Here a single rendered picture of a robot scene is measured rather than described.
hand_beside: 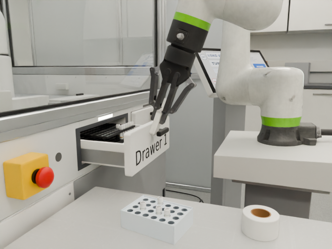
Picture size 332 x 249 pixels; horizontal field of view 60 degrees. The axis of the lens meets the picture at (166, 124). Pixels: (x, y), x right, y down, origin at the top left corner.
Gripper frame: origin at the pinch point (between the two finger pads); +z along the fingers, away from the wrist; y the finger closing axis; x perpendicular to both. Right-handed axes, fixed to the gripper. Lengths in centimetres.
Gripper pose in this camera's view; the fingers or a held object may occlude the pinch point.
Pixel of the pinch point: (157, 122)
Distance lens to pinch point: 77.7
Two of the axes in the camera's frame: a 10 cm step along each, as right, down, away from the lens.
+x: 3.3, -1.8, 9.3
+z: -3.2, 9.0, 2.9
